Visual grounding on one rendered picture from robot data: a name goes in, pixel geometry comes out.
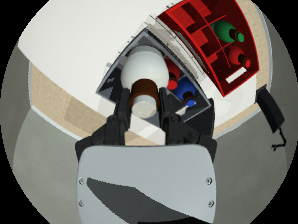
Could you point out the green bottle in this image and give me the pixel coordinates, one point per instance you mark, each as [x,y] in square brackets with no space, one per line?
[226,32]

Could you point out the red bottle crate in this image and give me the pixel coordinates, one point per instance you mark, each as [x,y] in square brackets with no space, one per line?
[202,42]

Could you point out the blue bottle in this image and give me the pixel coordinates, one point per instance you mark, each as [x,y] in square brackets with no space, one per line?
[185,91]

